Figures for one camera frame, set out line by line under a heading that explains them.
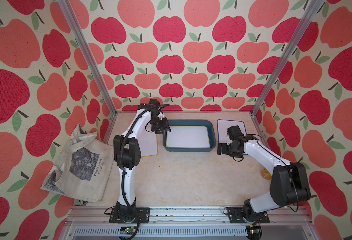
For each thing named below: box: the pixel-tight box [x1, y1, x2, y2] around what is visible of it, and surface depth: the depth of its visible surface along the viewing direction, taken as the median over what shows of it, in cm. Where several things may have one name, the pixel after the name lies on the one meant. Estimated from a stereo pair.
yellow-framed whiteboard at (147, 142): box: [137, 126, 158, 157], surface depth 103 cm
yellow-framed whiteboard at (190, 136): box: [166, 125, 211, 148], surface depth 106 cm
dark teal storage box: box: [162, 119, 216, 152], surface depth 104 cm
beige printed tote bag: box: [40, 124, 114, 203], surface depth 79 cm
